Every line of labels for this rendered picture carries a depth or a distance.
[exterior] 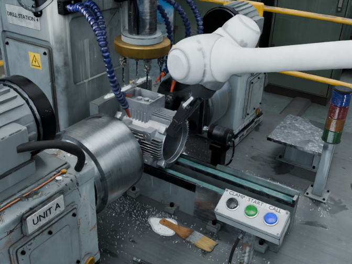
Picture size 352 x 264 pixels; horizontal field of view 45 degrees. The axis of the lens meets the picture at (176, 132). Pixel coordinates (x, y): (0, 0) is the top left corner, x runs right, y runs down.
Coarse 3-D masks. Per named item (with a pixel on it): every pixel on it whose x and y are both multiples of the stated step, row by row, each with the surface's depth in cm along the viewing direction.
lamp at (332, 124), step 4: (328, 116) 140; (328, 120) 140; (332, 120) 139; (336, 120) 138; (340, 120) 138; (344, 120) 139; (328, 124) 141; (332, 124) 140; (336, 124) 139; (340, 124) 139; (328, 128) 141; (332, 128) 140; (336, 128) 140; (340, 128) 140
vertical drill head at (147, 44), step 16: (128, 0) 126; (144, 0) 124; (128, 16) 128; (144, 16) 126; (128, 32) 131; (144, 32) 128; (160, 32) 134; (128, 48) 127; (144, 48) 126; (160, 48) 128; (144, 64) 131; (160, 64) 137; (160, 80) 141
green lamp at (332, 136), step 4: (324, 128) 143; (324, 132) 143; (328, 132) 141; (332, 132) 141; (336, 132) 140; (340, 132) 141; (324, 136) 143; (328, 136) 142; (332, 136) 141; (336, 136) 141; (340, 136) 142; (328, 140) 142; (332, 140) 142; (336, 140) 142
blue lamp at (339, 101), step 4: (336, 92) 135; (332, 96) 137; (336, 96) 136; (340, 96) 135; (344, 96) 134; (348, 96) 134; (332, 100) 137; (336, 100) 136; (340, 100) 135; (344, 100) 135; (348, 100) 135; (336, 104) 136; (340, 104) 136; (344, 104) 136; (348, 104) 136
